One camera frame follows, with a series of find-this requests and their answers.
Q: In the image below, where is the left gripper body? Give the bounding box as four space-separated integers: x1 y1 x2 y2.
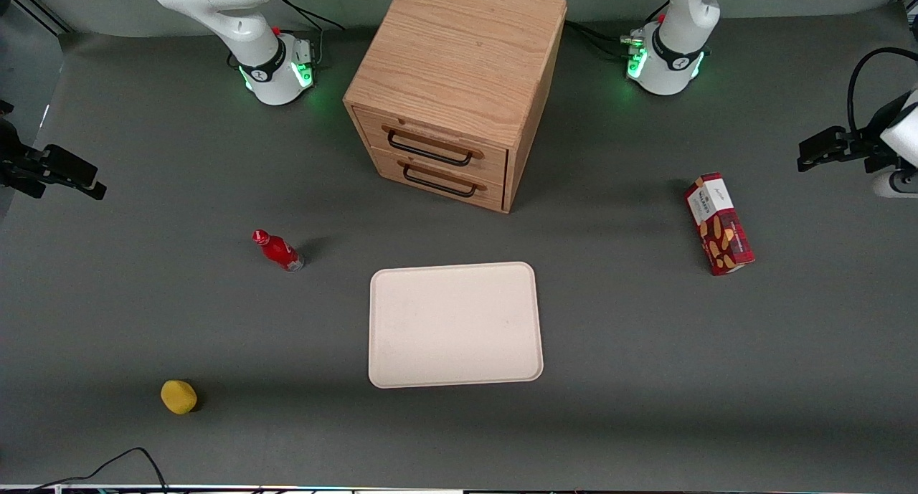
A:
850 85 918 174

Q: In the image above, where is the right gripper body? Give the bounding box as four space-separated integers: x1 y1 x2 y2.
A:
0 100 47 199

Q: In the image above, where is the red cookie box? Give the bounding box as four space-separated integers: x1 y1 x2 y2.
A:
683 172 756 277

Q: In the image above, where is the beige rectangular tray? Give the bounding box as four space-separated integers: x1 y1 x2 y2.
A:
368 262 544 389

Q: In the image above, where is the red plastic bottle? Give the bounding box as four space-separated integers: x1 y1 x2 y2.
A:
252 229 306 273

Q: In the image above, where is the yellow round fruit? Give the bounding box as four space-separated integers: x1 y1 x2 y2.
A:
160 379 199 415

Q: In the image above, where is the wooden drawer front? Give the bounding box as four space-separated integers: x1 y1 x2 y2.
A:
369 148 506 212
354 108 509 187

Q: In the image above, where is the wooden two-drawer cabinet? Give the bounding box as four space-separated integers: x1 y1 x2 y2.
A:
343 0 568 214

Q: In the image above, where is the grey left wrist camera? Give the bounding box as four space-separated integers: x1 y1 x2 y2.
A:
871 167 918 199

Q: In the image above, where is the black frame strut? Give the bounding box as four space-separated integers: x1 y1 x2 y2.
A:
10 0 73 37

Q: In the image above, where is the black left base cable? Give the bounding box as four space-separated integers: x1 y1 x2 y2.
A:
564 19 636 62

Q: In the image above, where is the black base cable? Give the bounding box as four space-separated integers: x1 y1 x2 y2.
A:
564 19 636 62
274 0 346 68

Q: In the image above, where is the black table edge cable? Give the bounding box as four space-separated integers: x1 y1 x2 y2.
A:
27 447 170 494

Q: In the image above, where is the black right base cable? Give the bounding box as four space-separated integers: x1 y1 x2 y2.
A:
274 0 346 68

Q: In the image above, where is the black metal drawer handle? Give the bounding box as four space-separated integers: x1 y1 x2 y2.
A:
387 128 475 168
402 162 478 199

